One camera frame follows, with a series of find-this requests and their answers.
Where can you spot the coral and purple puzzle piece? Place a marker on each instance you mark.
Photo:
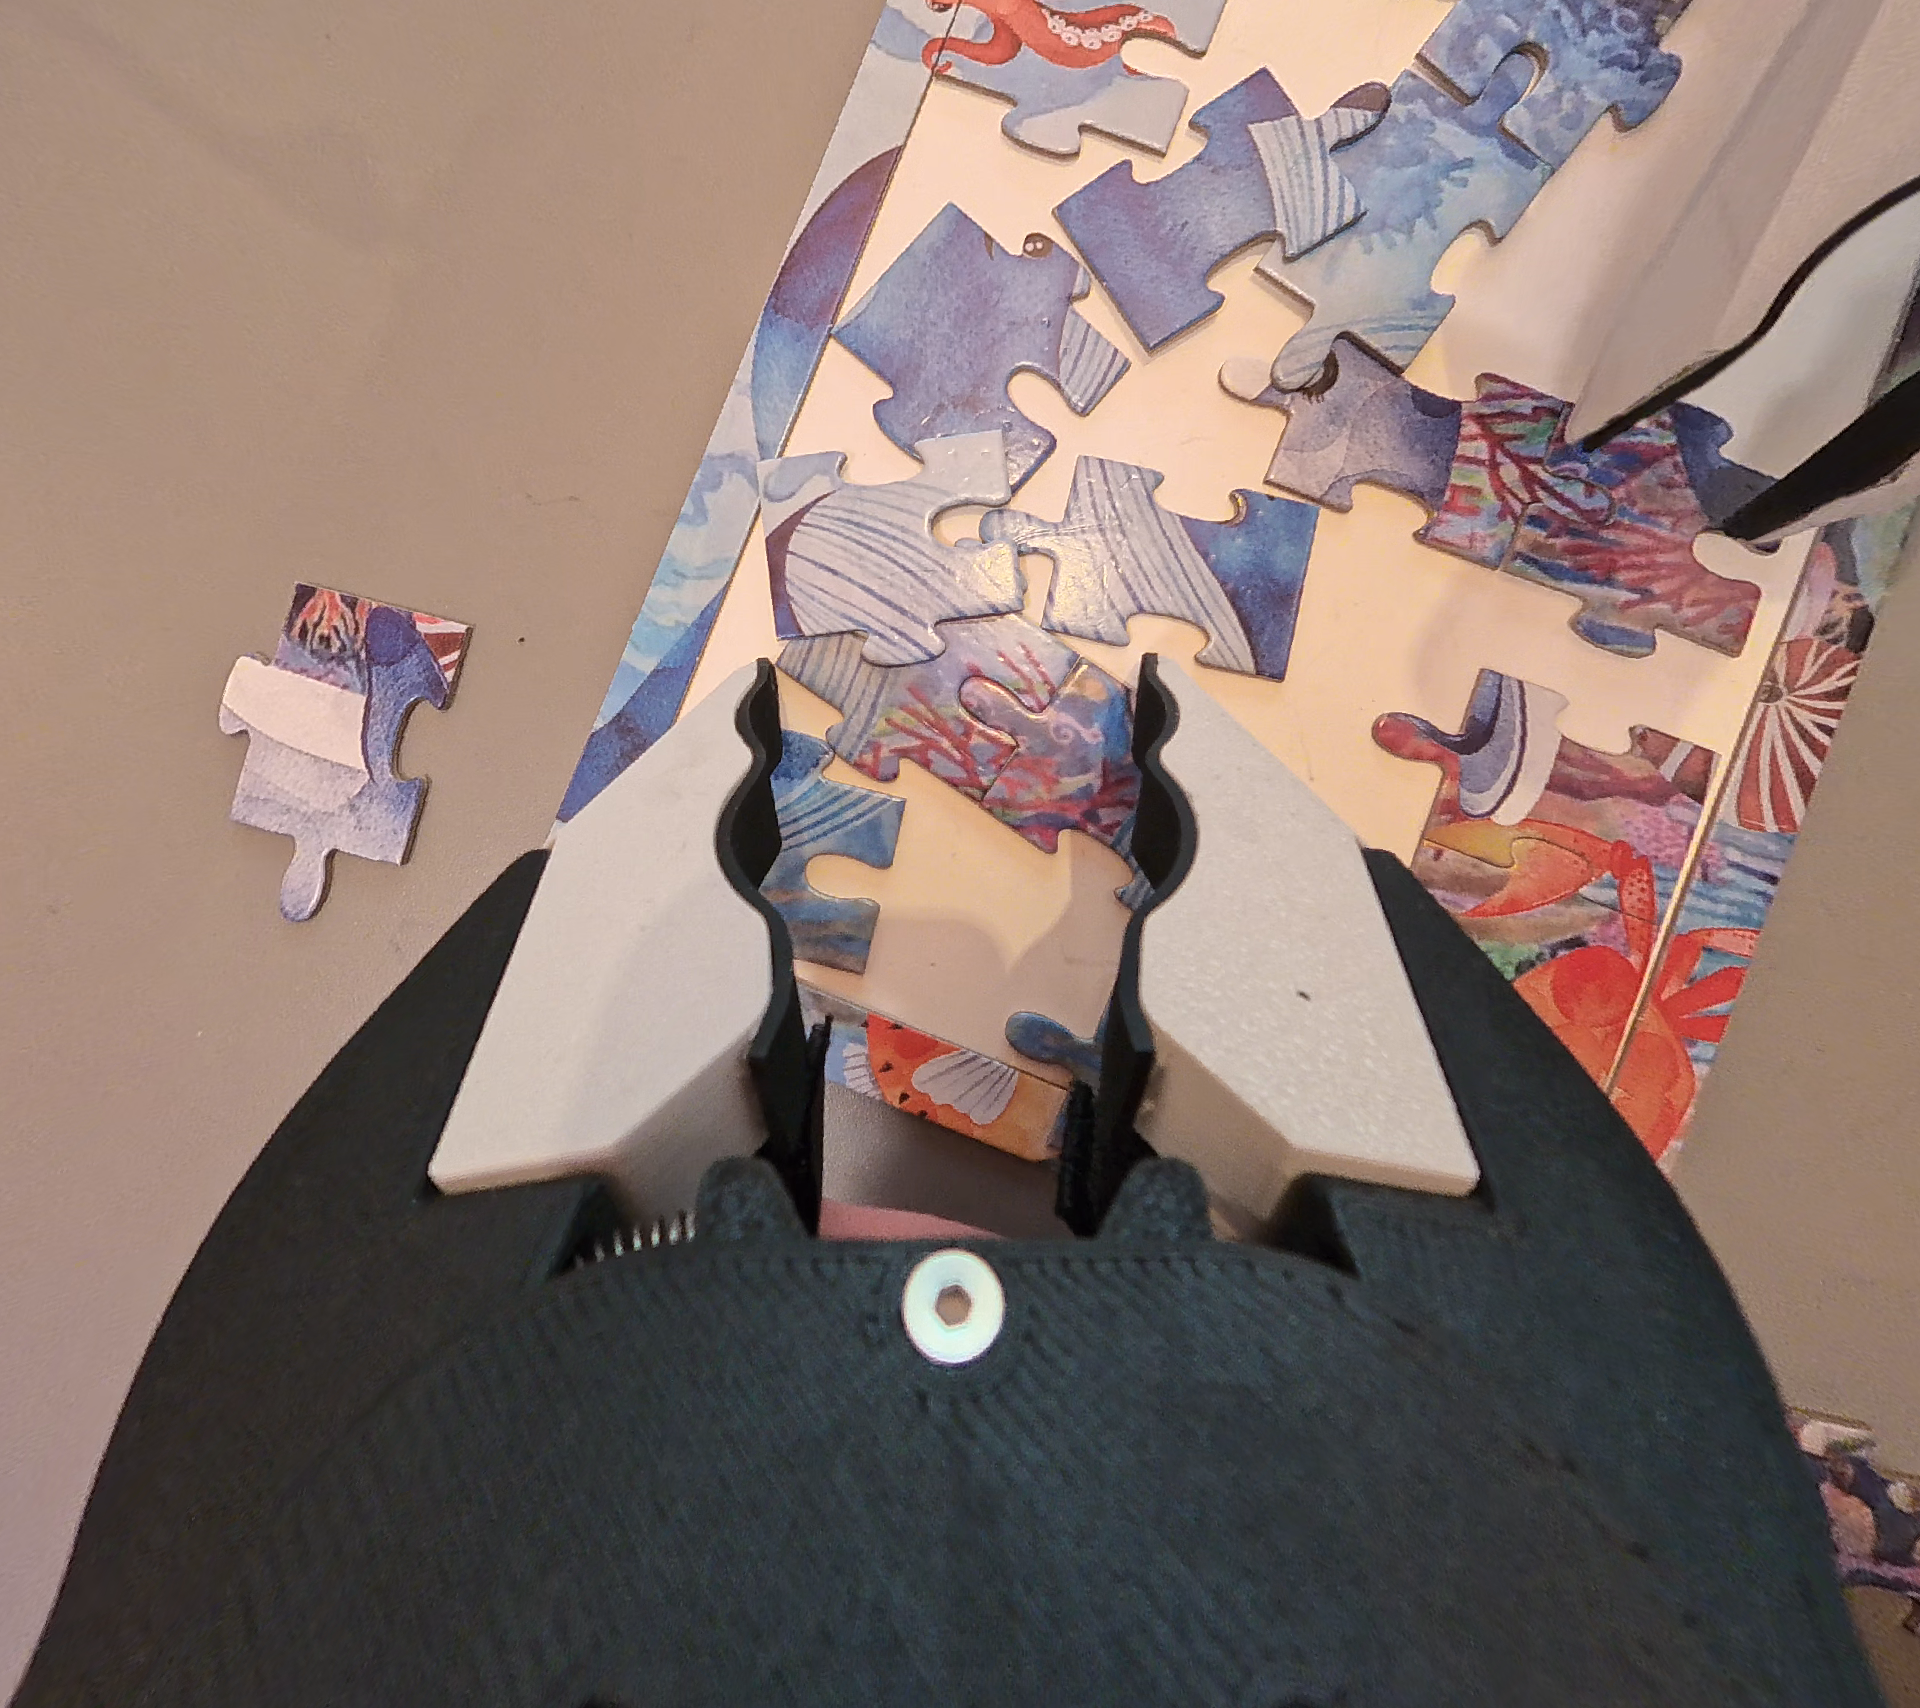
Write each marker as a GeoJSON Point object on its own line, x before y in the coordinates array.
{"type": "Point", "coordinates": [1034, 732]}

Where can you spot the red coral puzzle piece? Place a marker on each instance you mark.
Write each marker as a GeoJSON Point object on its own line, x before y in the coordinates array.
{"type": "Point", "coordinates": [1501, 479]}

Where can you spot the wide blue striped puzzle piece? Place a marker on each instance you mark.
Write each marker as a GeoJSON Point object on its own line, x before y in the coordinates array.
{"type": "Point", "coordinates": [832, 868]}

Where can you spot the orange puffer fish puzzle piece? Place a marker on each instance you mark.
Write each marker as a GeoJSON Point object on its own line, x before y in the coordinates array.
{"type": "Point", "coordinates": [1059, 1041]}

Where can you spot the whale eye puzzle piece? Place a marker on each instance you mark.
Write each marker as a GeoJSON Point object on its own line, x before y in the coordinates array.
{"type": "Point", "coordinates": [1365, 432]}

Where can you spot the puzzle piece with white patch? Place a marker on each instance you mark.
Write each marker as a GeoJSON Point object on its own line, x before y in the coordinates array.
{"type": "Point", "coordinates": [344, 749]}

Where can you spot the striped puzzle piece with tail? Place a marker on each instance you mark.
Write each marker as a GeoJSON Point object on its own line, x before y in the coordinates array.
{"type": "Point", "coordinates": [1132, 883]}

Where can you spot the blue watercolour puzzle piece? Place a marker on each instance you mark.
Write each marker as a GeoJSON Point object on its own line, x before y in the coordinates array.
{"type": "Point", "coordinates": [1171, 223]}

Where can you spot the red striped shell puzzle piece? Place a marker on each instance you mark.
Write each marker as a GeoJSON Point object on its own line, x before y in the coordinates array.
{"type": "Point", "coordinates": [1651, 582]}

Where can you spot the dark blue puzzle piece with eye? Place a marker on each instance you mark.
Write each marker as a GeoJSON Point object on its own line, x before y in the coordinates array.
{"type": "Point", "coordinates": [960, 342]}

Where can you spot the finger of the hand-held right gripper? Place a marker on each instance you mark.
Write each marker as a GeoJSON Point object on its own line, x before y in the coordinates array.
{"type": "Point", "coordinates": [1754, 162]}
{"type": "Point", "coordinates": [1845, 463]}

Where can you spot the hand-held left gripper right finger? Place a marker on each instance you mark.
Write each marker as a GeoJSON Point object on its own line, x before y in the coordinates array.
{"type": "Point", "coordinates": [1304, 989]}

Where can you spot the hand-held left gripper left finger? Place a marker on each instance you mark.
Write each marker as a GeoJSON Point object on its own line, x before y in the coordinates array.
{"type": "Point", "coordinates": [600, 989]}

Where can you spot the orange crab puzzle piece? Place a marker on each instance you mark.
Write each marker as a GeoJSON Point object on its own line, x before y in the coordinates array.
{"type": "Point", "coordinates": [1620, 1003]}

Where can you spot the small blue purple puzzle piece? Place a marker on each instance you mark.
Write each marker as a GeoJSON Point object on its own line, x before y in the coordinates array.
{"type": "Point", "coordinates": [1560, 29]}

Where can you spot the striped dark blue puzzle piece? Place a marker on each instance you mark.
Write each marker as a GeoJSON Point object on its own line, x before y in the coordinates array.
{"type": "Point", "coordinates": [1154, 552]}

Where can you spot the pale striped puzzle piece with fin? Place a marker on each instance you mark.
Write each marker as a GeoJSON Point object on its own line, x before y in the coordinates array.
{"type": "Point", "coordinates": [871, 552]}

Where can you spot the joined blue purple puzzle pieces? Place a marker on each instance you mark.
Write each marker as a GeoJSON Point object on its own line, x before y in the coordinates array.
{"type": "Point", "coordinates": [1861, 1498]}

